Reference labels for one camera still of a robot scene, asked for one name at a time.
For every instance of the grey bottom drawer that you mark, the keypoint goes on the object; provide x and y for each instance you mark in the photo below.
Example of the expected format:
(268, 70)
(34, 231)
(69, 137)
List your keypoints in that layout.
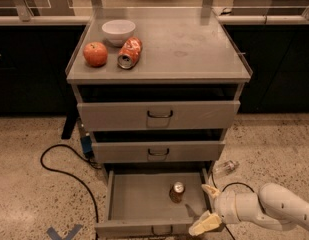
(138, 204)

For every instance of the grey drawer cabinet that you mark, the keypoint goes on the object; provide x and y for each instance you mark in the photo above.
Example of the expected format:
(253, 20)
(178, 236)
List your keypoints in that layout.
(186, 56)

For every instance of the white bowl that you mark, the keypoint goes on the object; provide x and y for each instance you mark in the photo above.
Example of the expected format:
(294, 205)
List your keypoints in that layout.
(117, 32)

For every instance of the crushed orange soda can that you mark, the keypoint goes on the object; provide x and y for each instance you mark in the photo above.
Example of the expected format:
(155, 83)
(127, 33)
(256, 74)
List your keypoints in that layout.
(130, 53)

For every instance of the grey drawer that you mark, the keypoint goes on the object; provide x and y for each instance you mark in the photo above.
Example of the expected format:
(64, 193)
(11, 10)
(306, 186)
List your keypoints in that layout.
(142, 152)
(138, 204)
(158, 115)

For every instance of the brown orange drink can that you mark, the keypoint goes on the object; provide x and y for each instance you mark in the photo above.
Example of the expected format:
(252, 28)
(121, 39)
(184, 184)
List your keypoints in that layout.
(176, 192)

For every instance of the clear plastic bottle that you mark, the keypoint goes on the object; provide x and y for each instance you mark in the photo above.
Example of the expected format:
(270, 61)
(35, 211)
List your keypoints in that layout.
(225, 168)

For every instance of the grey middle drawer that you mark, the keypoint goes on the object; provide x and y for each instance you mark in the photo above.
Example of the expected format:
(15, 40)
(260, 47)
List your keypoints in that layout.
(142, 152)

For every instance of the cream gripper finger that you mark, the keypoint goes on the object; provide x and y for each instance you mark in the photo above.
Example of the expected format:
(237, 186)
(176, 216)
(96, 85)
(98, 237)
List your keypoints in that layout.
(207, 222)
(211, 191)

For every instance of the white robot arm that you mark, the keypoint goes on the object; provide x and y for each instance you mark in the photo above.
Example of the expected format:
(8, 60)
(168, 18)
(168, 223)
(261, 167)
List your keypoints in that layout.
(272, 207)

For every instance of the blue tape cross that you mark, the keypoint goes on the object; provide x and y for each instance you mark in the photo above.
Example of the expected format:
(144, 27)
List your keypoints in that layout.
(53, 234)

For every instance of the red apple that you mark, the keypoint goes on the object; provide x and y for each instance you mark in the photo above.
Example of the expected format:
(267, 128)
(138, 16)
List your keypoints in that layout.
(95, 54)

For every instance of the grey top drawer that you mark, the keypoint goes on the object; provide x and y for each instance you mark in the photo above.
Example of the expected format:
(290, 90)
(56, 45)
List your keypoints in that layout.
(158, 115)

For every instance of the blue power adapter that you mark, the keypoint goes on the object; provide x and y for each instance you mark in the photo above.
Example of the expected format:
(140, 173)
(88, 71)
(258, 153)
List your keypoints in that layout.
(86, 144)

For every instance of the dark counter cabinets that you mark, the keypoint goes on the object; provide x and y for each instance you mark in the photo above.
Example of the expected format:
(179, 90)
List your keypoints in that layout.
(33, 61)

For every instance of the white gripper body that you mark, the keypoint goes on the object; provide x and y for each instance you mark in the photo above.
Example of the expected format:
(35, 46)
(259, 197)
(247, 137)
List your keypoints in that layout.
(225, 206)

